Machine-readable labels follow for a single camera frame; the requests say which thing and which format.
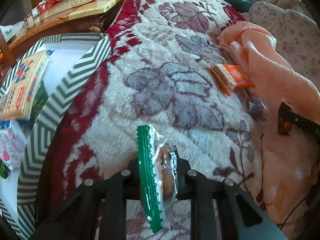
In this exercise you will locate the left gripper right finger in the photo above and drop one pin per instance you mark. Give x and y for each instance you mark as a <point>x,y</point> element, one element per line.
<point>222,210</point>

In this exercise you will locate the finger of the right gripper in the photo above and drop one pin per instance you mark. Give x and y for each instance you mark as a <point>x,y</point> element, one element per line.
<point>304,124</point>

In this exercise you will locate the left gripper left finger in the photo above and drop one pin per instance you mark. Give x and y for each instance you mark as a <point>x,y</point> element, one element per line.
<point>96,209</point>

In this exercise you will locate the green round biscuit packet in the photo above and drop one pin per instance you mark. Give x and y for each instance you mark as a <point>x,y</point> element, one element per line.
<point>157,164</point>

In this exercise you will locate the orange cracker packet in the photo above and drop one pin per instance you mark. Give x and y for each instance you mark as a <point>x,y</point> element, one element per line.
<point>230,78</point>

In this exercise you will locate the dark green snack packet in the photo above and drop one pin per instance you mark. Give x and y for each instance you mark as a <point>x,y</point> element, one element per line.
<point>4,170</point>

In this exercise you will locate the white pink snack packet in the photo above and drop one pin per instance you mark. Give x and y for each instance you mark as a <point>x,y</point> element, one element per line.
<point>13,143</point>

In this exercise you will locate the blue cracker pack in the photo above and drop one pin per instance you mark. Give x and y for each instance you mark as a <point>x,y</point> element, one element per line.
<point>24,86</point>

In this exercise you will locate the white chevron-trimmed box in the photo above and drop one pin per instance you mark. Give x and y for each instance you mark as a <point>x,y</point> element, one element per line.
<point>75,58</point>

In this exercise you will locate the dark red candy packet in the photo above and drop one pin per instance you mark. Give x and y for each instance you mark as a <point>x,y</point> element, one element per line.
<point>284,124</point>

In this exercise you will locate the clear plastic bag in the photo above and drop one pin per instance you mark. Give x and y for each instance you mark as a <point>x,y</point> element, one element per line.
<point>256,108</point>

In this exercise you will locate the blue milk sachima packet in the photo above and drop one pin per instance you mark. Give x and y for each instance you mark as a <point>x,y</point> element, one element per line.
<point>7,124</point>

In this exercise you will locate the floral sofa cushion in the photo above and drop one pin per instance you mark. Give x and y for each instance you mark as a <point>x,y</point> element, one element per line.
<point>297,36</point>

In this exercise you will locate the floral fleece blanket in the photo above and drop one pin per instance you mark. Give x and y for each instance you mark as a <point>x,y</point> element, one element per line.
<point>157,73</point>

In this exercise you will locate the wooden glass-top table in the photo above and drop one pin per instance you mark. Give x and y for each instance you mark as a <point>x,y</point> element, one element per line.
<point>69,16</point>

